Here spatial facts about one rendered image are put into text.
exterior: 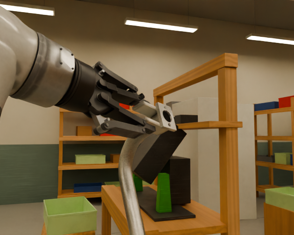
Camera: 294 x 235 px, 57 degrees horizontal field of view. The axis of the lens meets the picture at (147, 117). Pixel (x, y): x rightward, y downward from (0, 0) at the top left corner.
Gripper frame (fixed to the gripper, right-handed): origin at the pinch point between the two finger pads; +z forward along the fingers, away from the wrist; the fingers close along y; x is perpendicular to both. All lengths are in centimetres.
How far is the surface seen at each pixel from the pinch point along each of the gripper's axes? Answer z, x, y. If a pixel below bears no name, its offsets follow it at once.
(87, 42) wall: 272, 330, 457
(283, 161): 566, 92, 123
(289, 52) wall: 757, -5, 465
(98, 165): 323, 382, 178
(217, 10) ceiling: 487, 79, 511
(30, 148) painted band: 231, 492, 242
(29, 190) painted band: 251, 528, 161
